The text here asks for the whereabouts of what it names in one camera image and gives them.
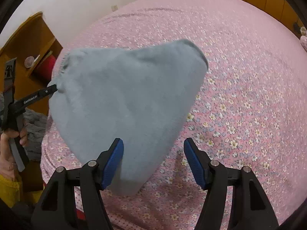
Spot person's left hand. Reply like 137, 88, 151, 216
0, 125, 28, 180

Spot bed with pink floral sheet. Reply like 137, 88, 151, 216
40, 0, 307, 230

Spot red object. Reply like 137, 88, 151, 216
34, 54, 56, 81

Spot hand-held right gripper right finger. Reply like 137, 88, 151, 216
183, 138, 280, 230

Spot pink quilt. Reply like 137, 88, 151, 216
299, 26, 307, 51

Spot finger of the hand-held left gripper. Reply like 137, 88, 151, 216
45, 83, 58, 96

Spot person's left forearm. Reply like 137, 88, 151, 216
0, 172, 23, 209

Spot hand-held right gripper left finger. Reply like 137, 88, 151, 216
31, 138, 125, 230

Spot wooden nightstand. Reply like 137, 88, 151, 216
0, 11, 63, 115

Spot grey pants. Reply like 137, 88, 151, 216
48, 39, 209, 196

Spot grey knit cloth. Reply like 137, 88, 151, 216
23, 108, 50, 161

